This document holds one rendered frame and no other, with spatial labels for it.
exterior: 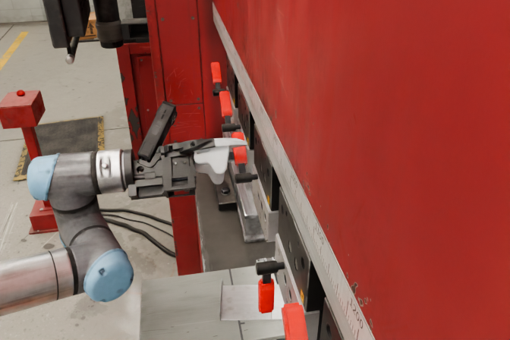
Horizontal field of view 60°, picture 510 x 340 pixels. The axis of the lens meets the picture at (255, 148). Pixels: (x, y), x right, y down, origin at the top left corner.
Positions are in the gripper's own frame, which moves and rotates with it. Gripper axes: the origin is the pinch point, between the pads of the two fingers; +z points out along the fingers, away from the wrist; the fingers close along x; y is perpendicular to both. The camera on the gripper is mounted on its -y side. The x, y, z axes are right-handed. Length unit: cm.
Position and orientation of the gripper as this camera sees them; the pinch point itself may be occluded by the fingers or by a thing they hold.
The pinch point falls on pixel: (239, 147)
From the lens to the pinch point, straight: 79.9
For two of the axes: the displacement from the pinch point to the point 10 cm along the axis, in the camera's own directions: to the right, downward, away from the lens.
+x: 1.3, -2.8, -9.5
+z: 9.8, -0.9, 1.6
